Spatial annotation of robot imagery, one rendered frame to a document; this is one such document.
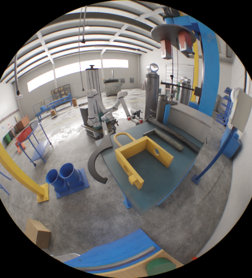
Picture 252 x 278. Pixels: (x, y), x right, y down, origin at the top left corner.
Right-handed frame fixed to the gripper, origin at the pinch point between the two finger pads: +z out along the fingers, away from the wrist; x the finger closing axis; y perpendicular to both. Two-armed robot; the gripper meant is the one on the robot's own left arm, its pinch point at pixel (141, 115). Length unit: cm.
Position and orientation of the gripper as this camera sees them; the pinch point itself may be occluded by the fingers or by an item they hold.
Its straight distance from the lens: 173.2
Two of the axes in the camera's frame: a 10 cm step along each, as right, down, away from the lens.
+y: 8.4, -3.6, 3.9
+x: 0.5, 7.8, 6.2
